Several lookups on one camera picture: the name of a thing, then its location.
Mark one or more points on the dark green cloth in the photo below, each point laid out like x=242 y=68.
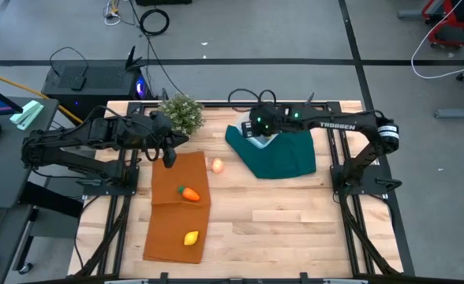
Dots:
x=283 y=158

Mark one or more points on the pale orange toy peach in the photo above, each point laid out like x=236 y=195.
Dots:
x=217 y=165

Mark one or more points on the grey metal bar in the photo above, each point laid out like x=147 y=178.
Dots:
x=459 y=113

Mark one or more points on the mint green stapler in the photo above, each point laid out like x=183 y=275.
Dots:
x=27 y=114

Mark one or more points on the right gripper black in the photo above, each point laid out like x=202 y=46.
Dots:
x=269 y=118

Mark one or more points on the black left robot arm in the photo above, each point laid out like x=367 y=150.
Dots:
x=66 y=140

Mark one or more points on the large yellow toy lemon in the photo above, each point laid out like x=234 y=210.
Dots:
x=191 y=238

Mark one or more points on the black computer tower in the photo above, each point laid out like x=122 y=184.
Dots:
x=98 y=79

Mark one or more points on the red and black chair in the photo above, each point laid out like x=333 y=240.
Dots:
x=451 y=34

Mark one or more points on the small black external drive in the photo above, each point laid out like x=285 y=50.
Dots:
x=78 y=83

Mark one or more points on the orange-brown cloth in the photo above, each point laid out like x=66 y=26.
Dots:
x=176 y=221

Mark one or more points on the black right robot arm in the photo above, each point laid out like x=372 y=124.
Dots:
x=366 y=122

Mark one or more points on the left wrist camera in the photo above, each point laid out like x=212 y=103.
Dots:
x=169 y=158

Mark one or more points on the black aluminium table frame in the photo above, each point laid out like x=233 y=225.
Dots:
x=216 y=105

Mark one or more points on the black wifi antenna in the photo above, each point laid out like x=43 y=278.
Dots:
x=131 y=61

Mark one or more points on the orange toy carrot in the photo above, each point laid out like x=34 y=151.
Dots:
x=190 y=193

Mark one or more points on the small bushy potted plant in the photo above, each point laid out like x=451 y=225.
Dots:
x=182 y=112

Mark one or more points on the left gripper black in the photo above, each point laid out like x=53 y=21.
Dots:
x=160 y=128

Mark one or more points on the dark grey desk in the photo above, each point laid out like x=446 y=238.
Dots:
x=3 y=177

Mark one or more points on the clear plastic tupperware container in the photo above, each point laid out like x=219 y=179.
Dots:
x=264 y=141

